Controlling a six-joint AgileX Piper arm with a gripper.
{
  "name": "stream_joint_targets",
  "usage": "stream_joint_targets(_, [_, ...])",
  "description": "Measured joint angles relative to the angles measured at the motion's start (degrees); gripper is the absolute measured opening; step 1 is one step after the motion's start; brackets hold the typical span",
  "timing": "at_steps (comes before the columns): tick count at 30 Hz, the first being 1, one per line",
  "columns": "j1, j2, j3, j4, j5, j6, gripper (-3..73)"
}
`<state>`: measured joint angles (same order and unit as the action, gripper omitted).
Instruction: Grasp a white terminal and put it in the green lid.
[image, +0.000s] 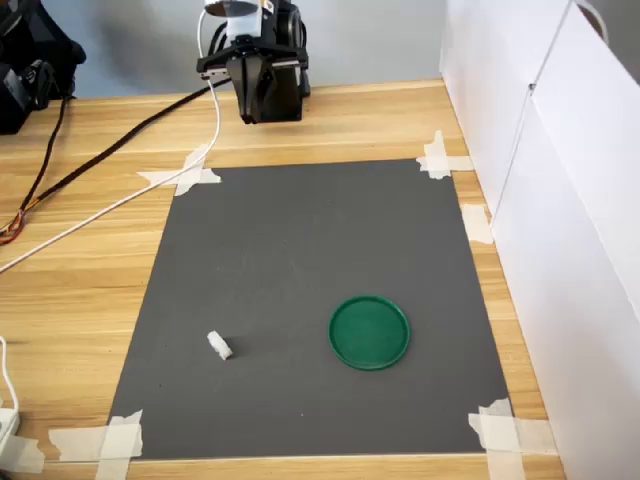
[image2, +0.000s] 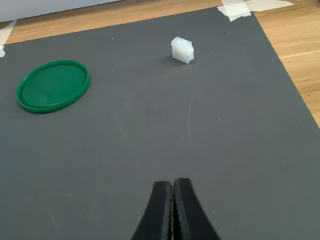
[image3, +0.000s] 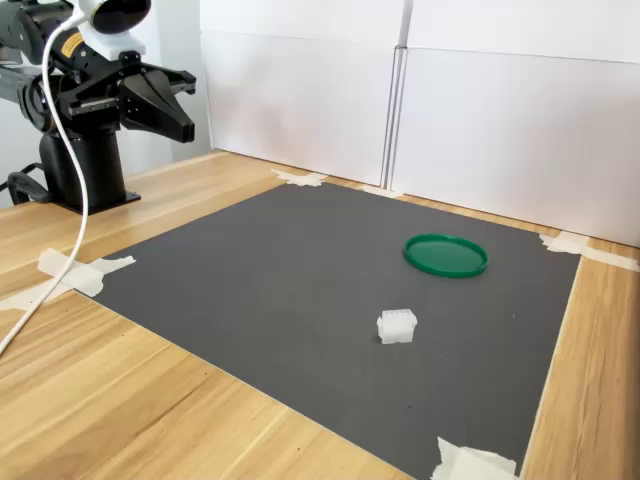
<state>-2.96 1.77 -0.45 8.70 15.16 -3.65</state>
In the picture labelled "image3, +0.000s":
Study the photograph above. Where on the white partition board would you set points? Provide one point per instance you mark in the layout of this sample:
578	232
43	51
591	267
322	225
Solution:
300	100
525	140

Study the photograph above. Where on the white camera box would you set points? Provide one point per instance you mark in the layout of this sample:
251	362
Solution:
116	45

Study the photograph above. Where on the round green lid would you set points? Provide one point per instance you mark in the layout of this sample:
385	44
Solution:
445	252

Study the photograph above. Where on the translucent partition joint strip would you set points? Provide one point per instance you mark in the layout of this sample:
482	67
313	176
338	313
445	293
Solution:
394	125

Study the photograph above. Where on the small white plastic terminal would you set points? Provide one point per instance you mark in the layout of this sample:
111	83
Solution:
397	327

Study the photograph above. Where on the dark grey mat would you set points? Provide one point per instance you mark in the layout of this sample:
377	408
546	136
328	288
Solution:
275	300

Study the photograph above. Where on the white tape strip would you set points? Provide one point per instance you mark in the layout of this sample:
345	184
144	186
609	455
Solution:
312	179
570	242
379	190
117	262
55	260
285	175
492	462
442	472
612	259

